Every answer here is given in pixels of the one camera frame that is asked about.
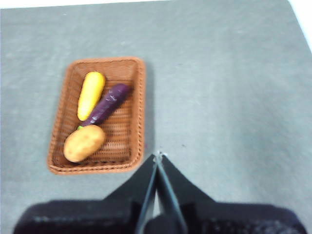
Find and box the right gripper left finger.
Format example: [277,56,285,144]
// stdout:
[13,152,159,234]

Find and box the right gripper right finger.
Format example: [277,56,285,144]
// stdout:
[157,152,308,234]

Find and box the brown wicker basket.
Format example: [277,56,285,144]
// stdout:
[46,56,146,176]

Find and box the yellow corn cob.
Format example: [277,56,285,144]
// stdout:
[77,71,106,121]

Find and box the purple eggplant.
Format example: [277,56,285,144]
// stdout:
[77,83,131,130]

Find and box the brown potato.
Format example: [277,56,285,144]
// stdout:
[63,124,106,163]

